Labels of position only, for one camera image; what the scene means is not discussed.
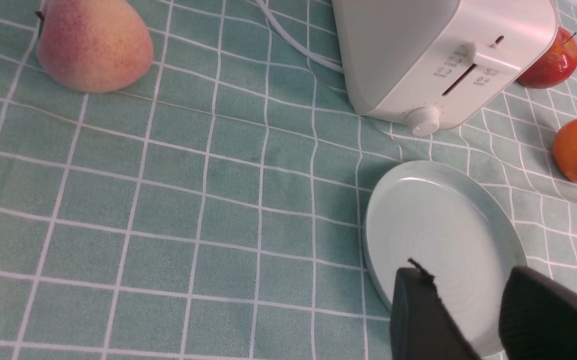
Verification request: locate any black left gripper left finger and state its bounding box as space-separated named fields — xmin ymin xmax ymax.
xmin=389 ymin=258 xmax=480 ymax=360

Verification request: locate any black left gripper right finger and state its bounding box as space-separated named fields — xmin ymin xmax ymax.
xmin=498 ymin=266 xmax=577 ymax=360

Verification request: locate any pale green round plate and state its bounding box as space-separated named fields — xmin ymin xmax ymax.
xmin=362 ymin=161 xmax=527 ymax=358

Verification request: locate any green checkered tablecloth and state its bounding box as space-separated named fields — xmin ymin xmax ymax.
xmin=0 ymin=0 xmax=577 ymax=360

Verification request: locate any red apple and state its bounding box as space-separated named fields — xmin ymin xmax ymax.
xmin=516 ymin=27 xmax=577 ymax=89

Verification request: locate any white two-slot toaster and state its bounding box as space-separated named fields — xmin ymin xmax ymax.
xmin=332 ymin=0 xmax=558 ymax=137

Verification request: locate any pink yellow peach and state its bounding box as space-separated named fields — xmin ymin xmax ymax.
xmin=35 ymin=0 xmax=154 ymax=93

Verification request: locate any white toaster power cable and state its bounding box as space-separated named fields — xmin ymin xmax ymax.
xmin=254 ymin=0 xmax=344 ymax=75

